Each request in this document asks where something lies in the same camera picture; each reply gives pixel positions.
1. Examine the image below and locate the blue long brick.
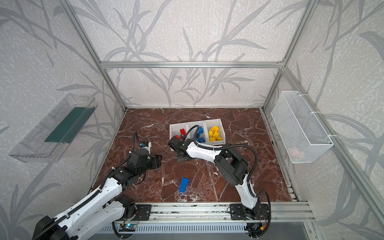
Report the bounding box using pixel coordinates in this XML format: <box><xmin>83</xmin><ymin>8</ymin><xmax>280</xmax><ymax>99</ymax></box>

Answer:
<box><xmin>179</xmin><ymin>178</ymin><xmax>189</xmax><ymax>193</ymax></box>

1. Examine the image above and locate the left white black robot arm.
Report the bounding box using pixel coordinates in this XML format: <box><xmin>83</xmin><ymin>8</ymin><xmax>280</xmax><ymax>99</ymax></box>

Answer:
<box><xmin>33</xmin><ymin>148</ymin><xmax>163</xmax><ymax>240</ymax></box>

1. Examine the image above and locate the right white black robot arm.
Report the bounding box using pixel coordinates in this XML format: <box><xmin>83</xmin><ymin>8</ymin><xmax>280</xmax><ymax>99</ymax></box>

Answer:
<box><xmin>168</xmin><ymin>137</ymin><xmax>271</xmax><ymax>223</ymax></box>

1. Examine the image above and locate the white middle bin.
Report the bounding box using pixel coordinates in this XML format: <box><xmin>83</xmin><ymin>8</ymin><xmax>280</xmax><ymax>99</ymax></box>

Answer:
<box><xmin>187</xmin><ymin>121</ymin><xmax>207</xmax><ymax>144</ymax></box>

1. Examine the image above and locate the white bin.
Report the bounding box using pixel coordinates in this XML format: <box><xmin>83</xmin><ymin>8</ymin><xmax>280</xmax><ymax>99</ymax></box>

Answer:
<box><xmin>169</xmin><ymin>123</ymin><xmax>189</xmax><ymax>139</ymax></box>
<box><xmin>203</xmin><ymin>119</ymin><xmax>226</xmax><ymax>146</ymax></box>
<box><xmin>187</xmin><ymin>121</ymin><xmax>207</xmax><ymax>144</ymax></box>

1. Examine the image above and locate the white left bin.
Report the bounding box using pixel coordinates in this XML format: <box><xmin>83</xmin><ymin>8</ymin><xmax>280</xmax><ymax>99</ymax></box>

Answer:
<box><xmin>169</xmin><ymin>123</ymin><xmax>189</xmax><ymax>139</ymax></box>

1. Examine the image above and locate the white right bin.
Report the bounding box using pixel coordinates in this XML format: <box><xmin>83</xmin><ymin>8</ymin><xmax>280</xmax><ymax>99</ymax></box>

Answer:
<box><xmin>203</xmin><ymin>119</ymin><xmax>226</xmax><ymax>146</ymax></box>

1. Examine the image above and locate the left circuit board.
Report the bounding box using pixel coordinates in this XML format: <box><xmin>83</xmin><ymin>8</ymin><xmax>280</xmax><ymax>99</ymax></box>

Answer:
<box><xmin>118</xmin><ymin>224</ymin><xmax>138</xmax><ymax>233</ymax></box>

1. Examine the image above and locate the pink object in basket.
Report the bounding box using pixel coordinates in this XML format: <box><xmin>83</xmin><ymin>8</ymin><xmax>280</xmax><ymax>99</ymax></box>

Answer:
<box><xmin>288</xmin><ymin>147</ymin><xmax>304</xmax><ymax>159</ymax></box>

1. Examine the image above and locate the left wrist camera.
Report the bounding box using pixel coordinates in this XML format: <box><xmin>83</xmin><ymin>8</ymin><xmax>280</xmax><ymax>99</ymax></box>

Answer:
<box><xmin>140</xmin><ymin>141</ymin><xmax>152</xmax><ymax>153</ymax></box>

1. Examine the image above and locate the clear acrylic wall shelf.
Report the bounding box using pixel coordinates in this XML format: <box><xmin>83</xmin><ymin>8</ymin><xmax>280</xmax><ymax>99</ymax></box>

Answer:
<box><xmin>9</xmin><ymin>94</ymin><xmax>98</xmax><ymax>163</ymax></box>

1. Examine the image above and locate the white wire mesh basket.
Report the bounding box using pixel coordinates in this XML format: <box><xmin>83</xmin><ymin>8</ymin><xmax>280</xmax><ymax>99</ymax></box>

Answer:
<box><xmin>271</xmin><ymin>91</ymin><xmax>334</xmax><ymax>164</ymax></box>

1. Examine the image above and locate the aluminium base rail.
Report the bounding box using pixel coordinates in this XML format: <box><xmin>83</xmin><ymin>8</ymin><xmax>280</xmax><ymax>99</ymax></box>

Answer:
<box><xmin>131</xmin><ymin>202</ymin><xmax>316</xmax><ymax>224</ymax></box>

